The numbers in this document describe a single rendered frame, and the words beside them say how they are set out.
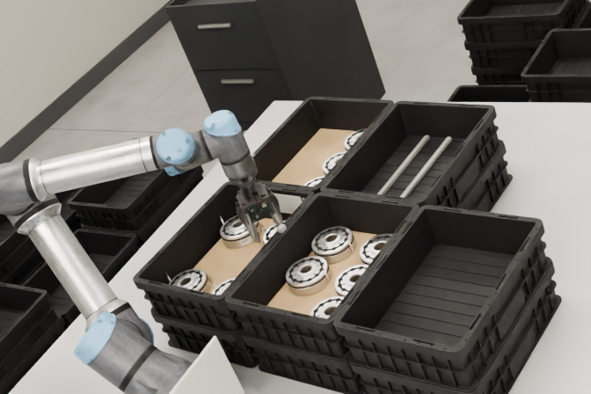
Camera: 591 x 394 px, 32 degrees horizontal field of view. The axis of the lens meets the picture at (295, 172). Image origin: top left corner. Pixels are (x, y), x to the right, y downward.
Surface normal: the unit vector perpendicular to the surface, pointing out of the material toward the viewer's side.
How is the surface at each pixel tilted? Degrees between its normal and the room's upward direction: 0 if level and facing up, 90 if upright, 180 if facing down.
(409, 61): 0
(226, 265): 0
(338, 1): 90
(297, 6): 90
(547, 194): 0
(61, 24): 90
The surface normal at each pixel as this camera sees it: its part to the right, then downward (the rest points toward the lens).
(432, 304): -0.33, -0.80
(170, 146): -0.04, -0.08
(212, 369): 0.80, 0.05
